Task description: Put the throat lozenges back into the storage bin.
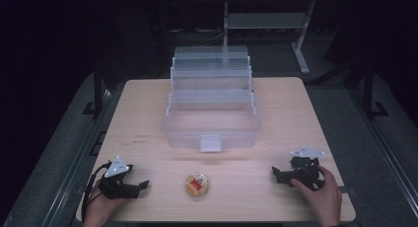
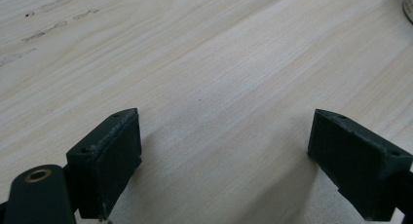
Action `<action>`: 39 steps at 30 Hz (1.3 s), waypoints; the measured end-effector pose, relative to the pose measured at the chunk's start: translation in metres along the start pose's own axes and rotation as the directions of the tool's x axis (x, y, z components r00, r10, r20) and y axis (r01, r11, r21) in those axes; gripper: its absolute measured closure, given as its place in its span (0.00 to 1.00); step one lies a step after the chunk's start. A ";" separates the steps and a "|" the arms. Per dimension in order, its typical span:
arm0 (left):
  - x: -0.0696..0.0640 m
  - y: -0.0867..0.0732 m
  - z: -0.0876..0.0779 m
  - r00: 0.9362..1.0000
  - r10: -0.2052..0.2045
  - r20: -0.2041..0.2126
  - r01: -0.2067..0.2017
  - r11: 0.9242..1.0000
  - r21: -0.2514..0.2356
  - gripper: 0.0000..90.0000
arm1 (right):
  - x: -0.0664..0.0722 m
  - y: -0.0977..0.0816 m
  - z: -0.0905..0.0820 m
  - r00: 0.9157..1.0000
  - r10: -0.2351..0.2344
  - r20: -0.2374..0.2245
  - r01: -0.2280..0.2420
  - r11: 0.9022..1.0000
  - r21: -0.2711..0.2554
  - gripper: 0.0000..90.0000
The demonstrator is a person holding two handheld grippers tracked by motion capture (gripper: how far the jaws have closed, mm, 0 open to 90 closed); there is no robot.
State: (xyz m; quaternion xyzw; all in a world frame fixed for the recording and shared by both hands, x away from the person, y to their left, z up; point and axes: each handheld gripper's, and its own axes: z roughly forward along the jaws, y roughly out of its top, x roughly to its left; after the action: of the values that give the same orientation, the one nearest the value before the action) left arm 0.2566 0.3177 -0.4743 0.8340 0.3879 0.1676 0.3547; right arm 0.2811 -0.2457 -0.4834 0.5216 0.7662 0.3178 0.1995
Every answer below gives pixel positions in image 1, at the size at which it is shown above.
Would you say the grey metal stand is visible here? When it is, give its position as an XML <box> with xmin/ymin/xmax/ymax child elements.
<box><xmin>223</xmin><ymin>0</ymin><xmax>317</xmax><ymax>75</ymax></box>

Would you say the black metal post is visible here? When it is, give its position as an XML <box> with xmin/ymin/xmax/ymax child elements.
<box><xmin>82</xmin><ymin>60</ymin><xmax>111</xmax><ymax>118</ymax></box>
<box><xmin>361</xmin><ymin>60</ymin><xmax>389</xmax><ymax>119</ymax></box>

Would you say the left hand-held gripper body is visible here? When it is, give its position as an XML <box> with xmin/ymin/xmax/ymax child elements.
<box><xmin>97</xmin><ymin>155</ymin><xmax>134</xmax><ymax>200</ymax></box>

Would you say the round yellow tin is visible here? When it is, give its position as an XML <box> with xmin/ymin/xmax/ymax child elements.
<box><xmin>184</xmin><ymin>173</ymin><xmax>211</xmax><ymax>198</ymax></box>

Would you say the clear plastic tiered storage box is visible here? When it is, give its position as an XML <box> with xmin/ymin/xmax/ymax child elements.
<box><xmin>161</xmin><ymin>44</ymin><xmax>262</xmax><ymax>153</ymax></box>

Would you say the person's right hand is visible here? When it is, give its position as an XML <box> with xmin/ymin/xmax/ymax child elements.
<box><xmin>290</xmin><ymin>164</ymin><xmax>343</xmax><ymax>227</ymax></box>

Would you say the person's left hand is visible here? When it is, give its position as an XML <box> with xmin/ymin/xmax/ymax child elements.
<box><xmin>83</xmin><ymin>187</ymin><xmax>130</xmax><ymax>227</ymax></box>

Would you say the black cable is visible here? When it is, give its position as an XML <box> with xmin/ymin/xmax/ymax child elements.
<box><xmin>80</xmin><ymin>161</ymin><xmax>113</xmax><ymax>222</ymax></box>

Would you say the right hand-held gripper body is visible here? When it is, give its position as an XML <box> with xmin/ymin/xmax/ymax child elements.
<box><xmin>285</xmin><ymin>145</ymin><xmax>326</xmax><ymax>191</ymax></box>

